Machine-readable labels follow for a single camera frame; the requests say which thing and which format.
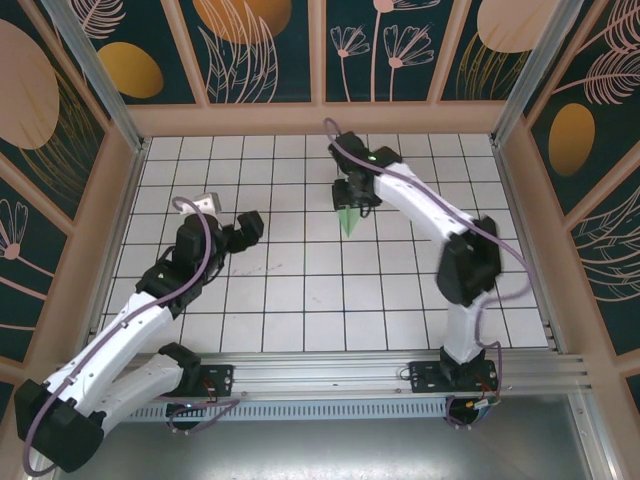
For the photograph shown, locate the aluminium mounting rail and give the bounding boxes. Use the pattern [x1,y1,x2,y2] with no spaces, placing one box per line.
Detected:
[47,349,594,402]

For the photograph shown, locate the slotted grey cable duct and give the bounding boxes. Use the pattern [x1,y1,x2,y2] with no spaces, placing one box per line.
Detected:
[104,397,450,423]

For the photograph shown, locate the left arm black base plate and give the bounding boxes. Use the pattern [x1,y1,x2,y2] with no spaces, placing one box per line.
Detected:
[143,363,235,399]

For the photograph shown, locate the aluminium frame post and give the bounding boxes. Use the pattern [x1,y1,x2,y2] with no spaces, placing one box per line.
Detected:
[489,0,600,147]
[39,0,151,154]

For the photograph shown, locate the grey metal sheet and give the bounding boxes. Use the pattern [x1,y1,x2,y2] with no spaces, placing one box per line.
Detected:
[49,418,609,480]

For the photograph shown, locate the light green paper sheet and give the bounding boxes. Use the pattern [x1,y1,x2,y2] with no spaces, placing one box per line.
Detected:
[335,203,362,238]

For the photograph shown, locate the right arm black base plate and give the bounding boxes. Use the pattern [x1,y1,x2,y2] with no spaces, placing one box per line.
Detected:
[408,360,501,394]

